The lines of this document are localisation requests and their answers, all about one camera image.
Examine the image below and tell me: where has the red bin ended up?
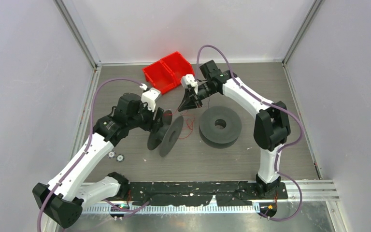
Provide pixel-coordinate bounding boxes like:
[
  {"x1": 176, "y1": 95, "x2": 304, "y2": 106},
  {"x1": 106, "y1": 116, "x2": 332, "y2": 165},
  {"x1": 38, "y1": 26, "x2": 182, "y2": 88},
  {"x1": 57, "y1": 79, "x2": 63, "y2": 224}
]
[
  {"x1": 142, "y1": 60, "x2": 176, "y2": 94},
  {"x1": 160, "y1": 51, "x2": 195, "y2": 85}
]

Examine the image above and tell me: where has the left red bin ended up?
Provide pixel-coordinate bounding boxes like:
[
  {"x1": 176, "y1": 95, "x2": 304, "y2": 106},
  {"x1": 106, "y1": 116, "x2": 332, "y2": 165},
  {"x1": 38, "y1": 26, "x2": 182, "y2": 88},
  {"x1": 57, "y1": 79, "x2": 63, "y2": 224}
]
[{"x1": 142, "y1": 60, "x2": 176, "y2": 94}]

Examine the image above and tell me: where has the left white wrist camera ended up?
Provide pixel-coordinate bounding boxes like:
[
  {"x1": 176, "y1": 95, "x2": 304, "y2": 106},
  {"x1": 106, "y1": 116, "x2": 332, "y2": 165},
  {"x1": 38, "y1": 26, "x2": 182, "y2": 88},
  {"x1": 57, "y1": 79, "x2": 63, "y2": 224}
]
[{"x1": 140, "y1": 83, "x2": 161, "y2": 112}]

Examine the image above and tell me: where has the right red bin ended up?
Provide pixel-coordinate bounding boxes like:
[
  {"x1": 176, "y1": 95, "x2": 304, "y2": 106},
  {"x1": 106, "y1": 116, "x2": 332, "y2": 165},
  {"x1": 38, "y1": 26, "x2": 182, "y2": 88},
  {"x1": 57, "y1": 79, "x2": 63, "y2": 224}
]
[{"x1": 160, "y1": 51, "x2": 195, "y2": 85}]

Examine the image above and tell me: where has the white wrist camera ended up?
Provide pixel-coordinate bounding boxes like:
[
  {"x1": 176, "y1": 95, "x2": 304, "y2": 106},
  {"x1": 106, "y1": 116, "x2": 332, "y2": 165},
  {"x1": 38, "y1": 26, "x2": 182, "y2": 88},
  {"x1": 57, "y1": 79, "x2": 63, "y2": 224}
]
[
  {"x1": 140, "y1": 83, "x2": 161, "y2": 112},
  {"x1": 181, "y1": 74, "x2": 198, "y2": 94}
]

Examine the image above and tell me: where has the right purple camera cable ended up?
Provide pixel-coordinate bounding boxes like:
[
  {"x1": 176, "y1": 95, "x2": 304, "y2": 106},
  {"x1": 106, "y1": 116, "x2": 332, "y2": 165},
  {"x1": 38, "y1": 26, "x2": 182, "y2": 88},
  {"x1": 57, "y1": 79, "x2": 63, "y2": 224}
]
[{"x1": 196, "y1": 44, "x2": 305, "y2": 222}]

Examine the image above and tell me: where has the grey spool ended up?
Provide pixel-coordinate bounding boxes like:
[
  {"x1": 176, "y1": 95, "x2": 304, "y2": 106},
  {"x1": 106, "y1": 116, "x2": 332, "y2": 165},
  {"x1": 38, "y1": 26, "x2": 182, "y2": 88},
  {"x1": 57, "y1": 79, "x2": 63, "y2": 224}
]
[
  {"x1": 199, "y1": 106, "x2": 242, "y2": 149},
  {"x1": 147, "y1": 110, "x2": 184, "y2": 157}
]

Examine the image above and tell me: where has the grey slotted cable duct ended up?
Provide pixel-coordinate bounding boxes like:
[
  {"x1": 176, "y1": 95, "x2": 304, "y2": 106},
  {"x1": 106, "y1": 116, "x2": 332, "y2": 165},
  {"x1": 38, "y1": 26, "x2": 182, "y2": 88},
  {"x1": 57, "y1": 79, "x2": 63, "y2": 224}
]
[{"x1": 82, "y1": 203, "x2": 260, "y2": 215}]

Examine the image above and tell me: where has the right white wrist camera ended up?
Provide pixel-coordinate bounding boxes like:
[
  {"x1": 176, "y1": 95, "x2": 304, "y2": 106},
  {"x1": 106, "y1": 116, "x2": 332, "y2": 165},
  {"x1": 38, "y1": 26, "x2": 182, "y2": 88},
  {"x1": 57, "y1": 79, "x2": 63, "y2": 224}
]
[{"x1": 181, "y1": 74, "x2": 198, "y2": 94}]

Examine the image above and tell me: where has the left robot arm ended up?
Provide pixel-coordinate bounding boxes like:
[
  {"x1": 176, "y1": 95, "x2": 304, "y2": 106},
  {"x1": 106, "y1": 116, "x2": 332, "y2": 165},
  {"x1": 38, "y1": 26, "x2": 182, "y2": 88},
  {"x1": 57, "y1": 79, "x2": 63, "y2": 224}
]
[{"x1": 32, "y1": 88, "x2": 165, "y2": 229}]

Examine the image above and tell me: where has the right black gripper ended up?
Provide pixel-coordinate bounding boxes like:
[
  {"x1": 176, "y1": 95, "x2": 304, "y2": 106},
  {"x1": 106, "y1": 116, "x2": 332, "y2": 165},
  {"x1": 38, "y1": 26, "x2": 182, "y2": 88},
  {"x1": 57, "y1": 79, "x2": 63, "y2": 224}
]
[{"x1": 178, "y1": 81, "x2": 217, "y2": 112}]

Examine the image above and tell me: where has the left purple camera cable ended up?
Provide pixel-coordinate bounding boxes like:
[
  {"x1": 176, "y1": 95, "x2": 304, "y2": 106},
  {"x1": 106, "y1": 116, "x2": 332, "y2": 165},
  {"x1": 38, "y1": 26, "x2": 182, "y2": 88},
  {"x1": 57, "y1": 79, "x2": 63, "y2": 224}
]
[{"x1": 36, "y1": 77, "x2": 144, "y2": 232}]

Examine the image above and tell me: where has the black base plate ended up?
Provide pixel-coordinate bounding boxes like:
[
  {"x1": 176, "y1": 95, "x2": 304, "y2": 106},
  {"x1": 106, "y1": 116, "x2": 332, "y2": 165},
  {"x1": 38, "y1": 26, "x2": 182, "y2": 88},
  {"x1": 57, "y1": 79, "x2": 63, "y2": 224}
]
[{"x1": 118, "y1": 181, "x2": 288, "y2": 207}]

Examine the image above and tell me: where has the purple camera cable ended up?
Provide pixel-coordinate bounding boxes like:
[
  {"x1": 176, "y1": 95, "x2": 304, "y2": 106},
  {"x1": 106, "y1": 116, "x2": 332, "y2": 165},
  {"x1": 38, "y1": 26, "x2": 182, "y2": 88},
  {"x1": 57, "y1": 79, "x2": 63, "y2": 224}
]
[
  {"x1": 36, "y1": 77, "x2": 144, "y2": 232},
  {"x1": 196, "y1": 44, "x2": 305, "y2": 222}
]

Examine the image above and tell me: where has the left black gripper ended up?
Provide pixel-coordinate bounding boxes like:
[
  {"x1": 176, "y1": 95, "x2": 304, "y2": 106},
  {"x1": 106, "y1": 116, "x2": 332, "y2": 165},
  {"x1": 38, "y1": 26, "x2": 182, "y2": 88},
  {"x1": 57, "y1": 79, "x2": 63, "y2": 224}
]
[{"x1": 128, "y1": 98, "x2": 163, "y2": 133}]

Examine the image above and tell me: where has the thin red wire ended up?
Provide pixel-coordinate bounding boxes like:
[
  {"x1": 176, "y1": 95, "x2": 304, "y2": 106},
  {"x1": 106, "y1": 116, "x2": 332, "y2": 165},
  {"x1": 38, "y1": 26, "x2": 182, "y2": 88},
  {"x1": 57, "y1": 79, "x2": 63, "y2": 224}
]
[{"x1": 164, "y1": 110, "x2": 196, "y2": 141}]

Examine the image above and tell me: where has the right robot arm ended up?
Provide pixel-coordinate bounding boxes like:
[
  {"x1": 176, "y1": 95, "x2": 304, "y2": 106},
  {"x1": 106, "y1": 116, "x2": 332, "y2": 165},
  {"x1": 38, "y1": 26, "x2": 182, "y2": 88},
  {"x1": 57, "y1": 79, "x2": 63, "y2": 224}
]
[{"x1": 178, "y1": 60, "x2": 291, "y2": 199}]

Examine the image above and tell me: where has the small round connector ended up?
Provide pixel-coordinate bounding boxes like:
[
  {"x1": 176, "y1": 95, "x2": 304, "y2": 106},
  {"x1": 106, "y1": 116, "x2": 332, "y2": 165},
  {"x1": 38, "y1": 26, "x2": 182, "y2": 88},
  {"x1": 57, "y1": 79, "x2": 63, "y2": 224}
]
[
  {"x1": 116, "y1": 154, "x2": 125, "y2": 162},
  {"x1": 108, "y1": 151, "x2": 115, "y2": 159}
]

